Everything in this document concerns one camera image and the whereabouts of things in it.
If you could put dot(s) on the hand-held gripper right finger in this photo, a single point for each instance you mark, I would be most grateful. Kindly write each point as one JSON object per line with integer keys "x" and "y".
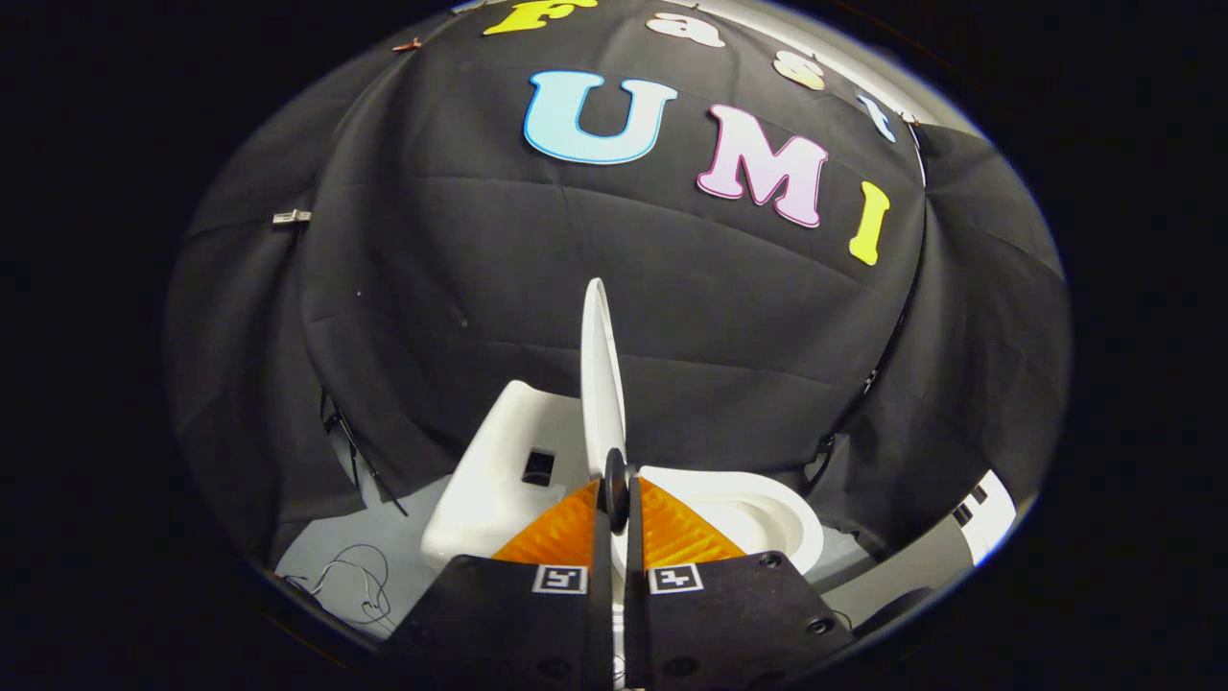
{"x": 635, "y": 552}

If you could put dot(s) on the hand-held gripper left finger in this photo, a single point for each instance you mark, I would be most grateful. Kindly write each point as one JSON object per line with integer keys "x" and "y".
{"x": 602, "y": 552}

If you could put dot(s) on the white toilet lid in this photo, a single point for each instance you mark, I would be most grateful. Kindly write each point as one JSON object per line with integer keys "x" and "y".
{"x": 601, "y": 384}

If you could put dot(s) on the white toilet seat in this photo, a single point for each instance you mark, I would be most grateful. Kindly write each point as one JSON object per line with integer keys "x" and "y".
{"x": 798, "y": 537}

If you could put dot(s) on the black backdrop cloth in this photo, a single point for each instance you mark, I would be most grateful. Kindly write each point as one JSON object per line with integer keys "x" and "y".
{"x": 576, "y": 288}

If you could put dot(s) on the white device with black squares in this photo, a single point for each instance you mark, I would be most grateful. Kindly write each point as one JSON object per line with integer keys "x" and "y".
{"x": 988, "y": 518}

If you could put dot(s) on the silver metal clip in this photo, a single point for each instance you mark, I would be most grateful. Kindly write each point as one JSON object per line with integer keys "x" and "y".
{"x": 291, "y": 217}

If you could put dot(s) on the copper metal clip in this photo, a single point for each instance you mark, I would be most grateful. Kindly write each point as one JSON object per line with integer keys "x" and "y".
{"x": 407, "y": 44}

